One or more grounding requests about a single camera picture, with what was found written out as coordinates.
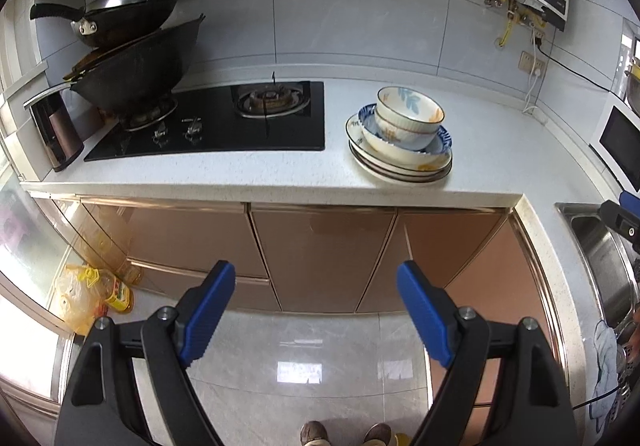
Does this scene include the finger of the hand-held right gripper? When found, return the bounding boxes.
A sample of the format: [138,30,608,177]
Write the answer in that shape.
[599,190,640,241]

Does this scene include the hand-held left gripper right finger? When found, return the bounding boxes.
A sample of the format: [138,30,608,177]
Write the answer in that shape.
[396,260,573,446]

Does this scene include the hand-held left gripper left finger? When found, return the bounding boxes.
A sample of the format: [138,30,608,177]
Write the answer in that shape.
[54,260,237,446]

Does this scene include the large yellow bear plate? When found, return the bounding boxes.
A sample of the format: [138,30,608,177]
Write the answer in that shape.
[350,153,452,185]

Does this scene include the white bowl with gold flower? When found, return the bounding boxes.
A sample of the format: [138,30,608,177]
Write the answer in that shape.
[374,109,443,147]

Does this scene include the blue floral porcelain bowl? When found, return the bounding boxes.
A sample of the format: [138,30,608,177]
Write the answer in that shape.
[357,102,453,156]

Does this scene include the white bowl with blue leaf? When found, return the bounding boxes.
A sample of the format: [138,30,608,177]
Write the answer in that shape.
[376,86,446,134]

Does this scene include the stainless steel sink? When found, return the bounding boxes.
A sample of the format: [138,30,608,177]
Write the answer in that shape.
[554,201,640,327]

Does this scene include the white microwave oven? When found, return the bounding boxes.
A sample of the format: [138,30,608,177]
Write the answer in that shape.
[590,104,640,192]

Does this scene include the cooking oil bottle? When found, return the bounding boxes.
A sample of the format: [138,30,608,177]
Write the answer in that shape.
[82,266,136,316]

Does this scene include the brown base cabinet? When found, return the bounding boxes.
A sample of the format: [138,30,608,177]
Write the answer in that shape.
[30,193,568,409]

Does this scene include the light blue cloth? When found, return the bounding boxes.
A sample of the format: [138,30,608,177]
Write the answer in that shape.
[590,319,623,422]

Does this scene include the stainless steel basin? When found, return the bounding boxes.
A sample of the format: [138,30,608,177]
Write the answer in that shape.
[622,61,640,102]

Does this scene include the yellow plastic bag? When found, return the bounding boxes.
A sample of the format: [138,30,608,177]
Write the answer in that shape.
[54,263,108,334]

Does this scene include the person's left shoe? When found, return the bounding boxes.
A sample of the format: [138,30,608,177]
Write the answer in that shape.
[300,420,328,446]

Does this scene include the black glass gas stove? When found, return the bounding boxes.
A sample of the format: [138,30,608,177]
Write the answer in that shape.
[83,80,326,163]

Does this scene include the large black wok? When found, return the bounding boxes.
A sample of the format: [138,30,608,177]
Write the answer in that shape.
[62,14,206,119]

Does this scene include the small black wok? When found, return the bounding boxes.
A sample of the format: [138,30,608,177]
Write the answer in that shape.
[30,0,178,50]

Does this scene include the white power cable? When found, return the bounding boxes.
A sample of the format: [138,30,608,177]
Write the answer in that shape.
[522,71,543,116]

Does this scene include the black power cable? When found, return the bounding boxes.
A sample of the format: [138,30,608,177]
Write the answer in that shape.
[537,41,626,102]

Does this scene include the beige wall socket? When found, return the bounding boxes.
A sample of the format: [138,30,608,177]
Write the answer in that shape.
[519,51,546,76]

